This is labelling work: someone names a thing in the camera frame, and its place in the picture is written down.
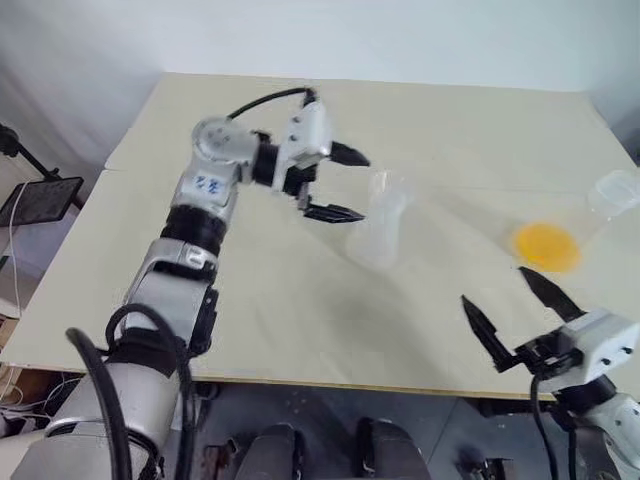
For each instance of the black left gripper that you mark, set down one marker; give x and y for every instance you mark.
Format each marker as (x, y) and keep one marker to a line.
(299, 176)

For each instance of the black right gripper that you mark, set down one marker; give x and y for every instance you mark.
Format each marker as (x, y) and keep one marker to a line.
(547, 356)

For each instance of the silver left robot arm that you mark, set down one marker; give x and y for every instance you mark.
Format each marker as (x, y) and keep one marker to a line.
(150, 295)

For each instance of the clear plastic bottle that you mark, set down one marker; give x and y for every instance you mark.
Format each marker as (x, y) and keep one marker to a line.
(377, 235)

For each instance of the clear cup with orange liquid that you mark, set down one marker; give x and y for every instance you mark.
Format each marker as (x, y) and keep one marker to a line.
(550, 247)

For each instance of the dark rounded shape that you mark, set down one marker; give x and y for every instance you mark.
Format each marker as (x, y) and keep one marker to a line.
(390, 450)
(272, 452)

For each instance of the black stand with clamp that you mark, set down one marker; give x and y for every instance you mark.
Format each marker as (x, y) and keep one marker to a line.
(25, 152)

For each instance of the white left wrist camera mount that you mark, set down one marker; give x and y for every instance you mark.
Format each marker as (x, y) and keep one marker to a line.
(310, 130)

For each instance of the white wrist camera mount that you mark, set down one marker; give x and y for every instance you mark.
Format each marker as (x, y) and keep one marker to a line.
(597, 342)
(310, 130)

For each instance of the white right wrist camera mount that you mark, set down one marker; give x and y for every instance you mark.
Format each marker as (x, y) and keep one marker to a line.
(597, 342)

